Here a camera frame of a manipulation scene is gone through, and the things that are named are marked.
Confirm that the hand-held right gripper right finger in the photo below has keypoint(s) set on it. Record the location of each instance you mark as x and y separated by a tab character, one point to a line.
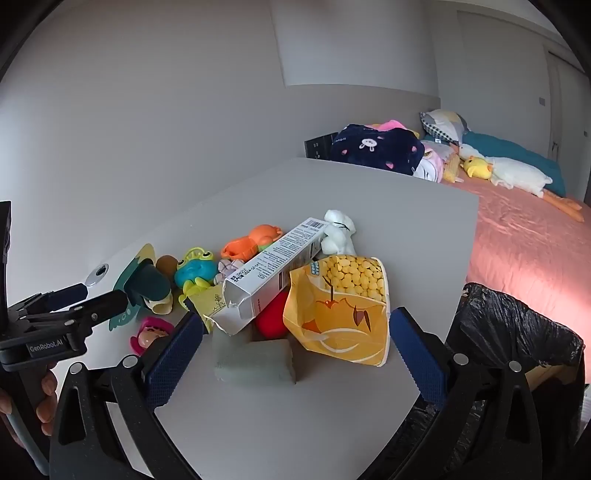
415	355

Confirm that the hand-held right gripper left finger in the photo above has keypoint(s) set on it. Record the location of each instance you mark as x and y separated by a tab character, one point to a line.
178	355

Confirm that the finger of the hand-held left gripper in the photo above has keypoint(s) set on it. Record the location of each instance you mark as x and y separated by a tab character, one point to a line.
104	307
64	295

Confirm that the pink toy figure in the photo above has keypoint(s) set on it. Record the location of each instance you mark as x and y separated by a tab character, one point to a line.
150	334

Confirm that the yellow packet with blue ends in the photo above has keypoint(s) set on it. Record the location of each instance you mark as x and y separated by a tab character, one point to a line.
210	300

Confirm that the yellow snack bag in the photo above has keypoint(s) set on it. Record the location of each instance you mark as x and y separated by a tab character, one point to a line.
337	318

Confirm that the white foam piece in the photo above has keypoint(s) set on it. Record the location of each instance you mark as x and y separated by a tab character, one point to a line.
337	230

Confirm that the person's left hand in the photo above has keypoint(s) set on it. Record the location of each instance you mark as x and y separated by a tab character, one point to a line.
48	387

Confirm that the brown round toy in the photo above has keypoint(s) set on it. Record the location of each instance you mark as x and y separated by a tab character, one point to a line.
166	265

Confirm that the grey sponge block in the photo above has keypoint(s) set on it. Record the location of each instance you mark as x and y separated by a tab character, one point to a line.
254	360

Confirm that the blue and green frog toy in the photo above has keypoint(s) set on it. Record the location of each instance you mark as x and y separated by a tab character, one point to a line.
196	272

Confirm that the red round object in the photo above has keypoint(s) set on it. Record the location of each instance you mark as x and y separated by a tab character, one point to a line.
272	321

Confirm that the pale pink shell toy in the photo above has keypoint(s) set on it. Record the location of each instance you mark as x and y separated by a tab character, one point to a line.
228	267

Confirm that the white toothpaste box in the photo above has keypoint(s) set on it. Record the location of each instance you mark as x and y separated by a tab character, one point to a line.
277	263

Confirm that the orange crab toy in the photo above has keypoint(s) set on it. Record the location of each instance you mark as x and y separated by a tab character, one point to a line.
249	240

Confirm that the bed with pink sheet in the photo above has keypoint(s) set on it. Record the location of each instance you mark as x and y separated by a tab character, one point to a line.
521	240

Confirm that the white and pink folded blanket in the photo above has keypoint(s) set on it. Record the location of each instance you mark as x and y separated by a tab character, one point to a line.
429	168

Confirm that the long yellow plush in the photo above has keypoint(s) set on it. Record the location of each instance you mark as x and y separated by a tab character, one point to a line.
450	170

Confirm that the yellow duck plush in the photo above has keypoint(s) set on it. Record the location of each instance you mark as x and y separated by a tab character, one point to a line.
478	167

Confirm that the white goose plush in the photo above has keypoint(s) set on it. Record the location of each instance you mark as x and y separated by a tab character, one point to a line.
512	173

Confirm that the navy rabbit print blanket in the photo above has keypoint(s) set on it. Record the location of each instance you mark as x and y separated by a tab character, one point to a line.
374	147

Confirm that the bright pink plush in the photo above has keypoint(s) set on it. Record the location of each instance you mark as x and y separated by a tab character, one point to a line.
390	124

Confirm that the patchwork pillow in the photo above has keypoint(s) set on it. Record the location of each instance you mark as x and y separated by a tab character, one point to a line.
443	122

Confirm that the black wall socket panel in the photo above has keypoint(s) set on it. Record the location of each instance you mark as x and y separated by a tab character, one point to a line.
318	147

